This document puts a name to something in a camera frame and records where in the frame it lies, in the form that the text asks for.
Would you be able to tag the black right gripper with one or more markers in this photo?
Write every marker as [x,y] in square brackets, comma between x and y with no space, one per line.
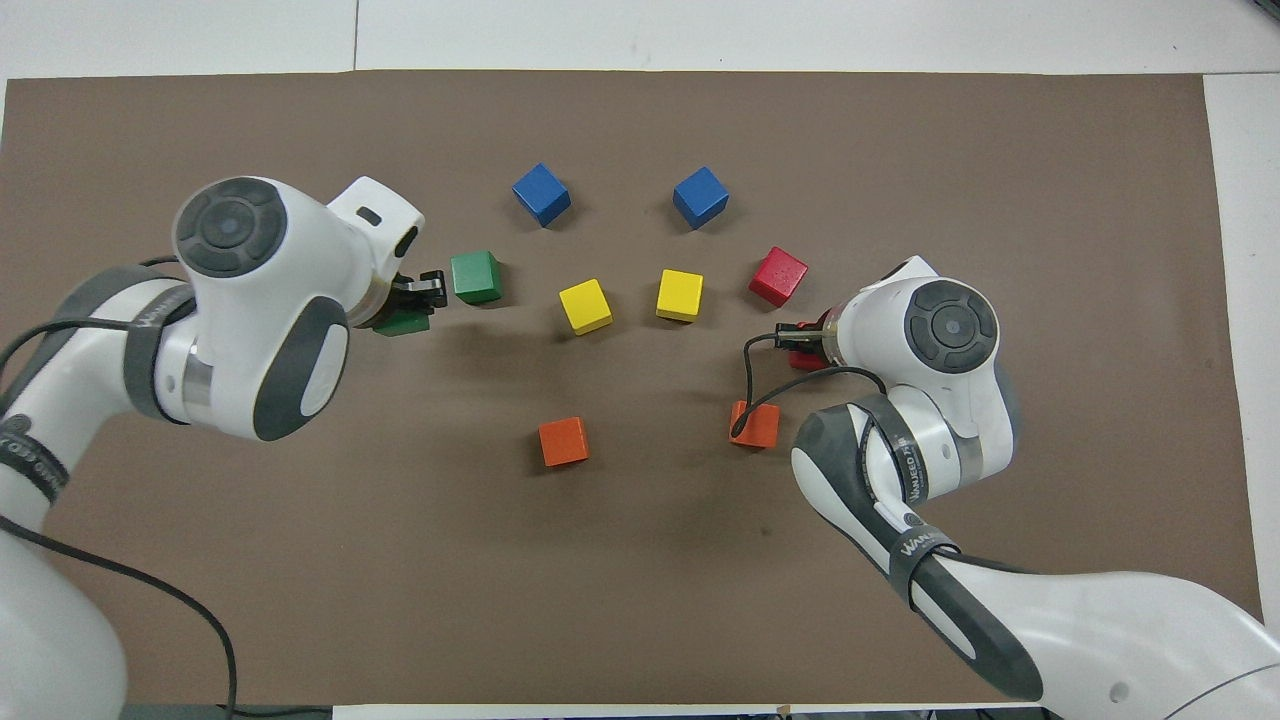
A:
[800,341]

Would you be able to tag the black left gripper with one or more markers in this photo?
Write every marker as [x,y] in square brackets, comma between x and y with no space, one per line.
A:
[408,296]

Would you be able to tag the red wooden block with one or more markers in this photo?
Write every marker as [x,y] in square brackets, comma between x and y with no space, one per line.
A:
[778,276]
[808,361]

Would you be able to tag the green wooden block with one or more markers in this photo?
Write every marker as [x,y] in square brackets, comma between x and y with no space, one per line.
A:
[405,324]
[475,276]

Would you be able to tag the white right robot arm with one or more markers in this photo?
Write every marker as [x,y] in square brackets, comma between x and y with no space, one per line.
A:
[950,330]

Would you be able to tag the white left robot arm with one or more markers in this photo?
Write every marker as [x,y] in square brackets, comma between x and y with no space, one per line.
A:
[260,300]

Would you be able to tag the orange wooden block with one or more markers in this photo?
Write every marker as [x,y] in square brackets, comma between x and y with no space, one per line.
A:
[563,441]
[762,428]

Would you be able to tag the yellow wooden block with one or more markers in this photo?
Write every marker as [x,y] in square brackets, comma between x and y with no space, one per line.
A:
[680,294]
[585,305]

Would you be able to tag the blue wooden block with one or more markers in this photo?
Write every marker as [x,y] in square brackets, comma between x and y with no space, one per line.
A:
[700,196]
[541,193]

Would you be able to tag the brown table mat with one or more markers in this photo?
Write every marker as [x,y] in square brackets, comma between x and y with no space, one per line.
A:
[600,580]

